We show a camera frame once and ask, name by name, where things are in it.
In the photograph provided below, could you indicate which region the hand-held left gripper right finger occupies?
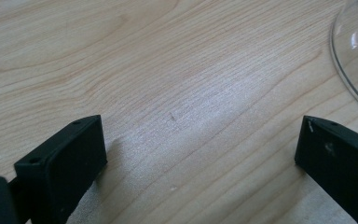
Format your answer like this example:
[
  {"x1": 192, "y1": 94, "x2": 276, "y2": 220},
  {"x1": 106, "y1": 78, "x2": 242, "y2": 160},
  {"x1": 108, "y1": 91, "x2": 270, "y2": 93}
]
[{"x1": 294, "y1": 115, "x2": 358, "y2": 224}]

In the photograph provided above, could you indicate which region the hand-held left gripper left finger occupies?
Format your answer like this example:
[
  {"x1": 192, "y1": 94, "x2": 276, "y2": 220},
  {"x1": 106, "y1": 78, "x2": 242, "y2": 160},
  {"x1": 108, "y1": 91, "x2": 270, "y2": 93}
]
[{"x1": 13, "y1": 114, "x2": 108, "y2": 224}]

